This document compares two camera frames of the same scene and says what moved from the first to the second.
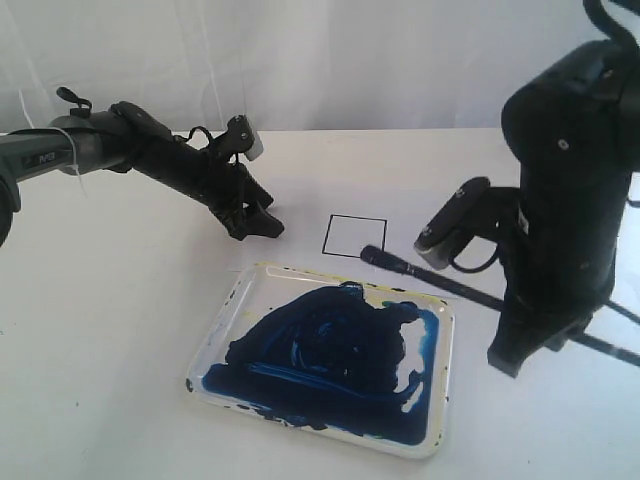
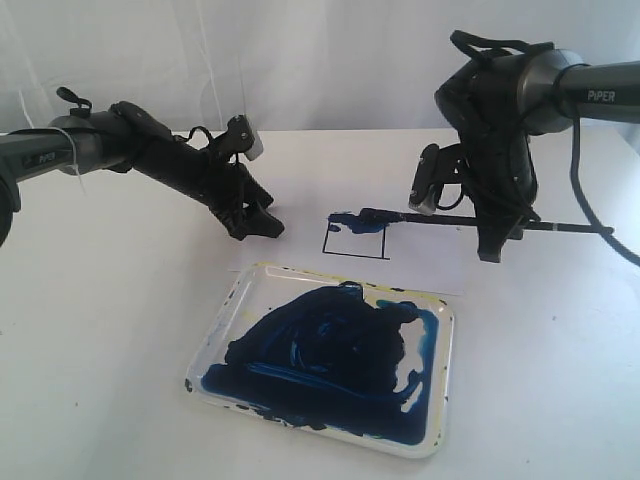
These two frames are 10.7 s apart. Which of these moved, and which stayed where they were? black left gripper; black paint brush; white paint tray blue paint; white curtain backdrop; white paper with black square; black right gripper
Moved: black right gripper; black paint brush
Stayed: white paper with black square; white paint tray blue paint; black left gripper; white curtain backdrop
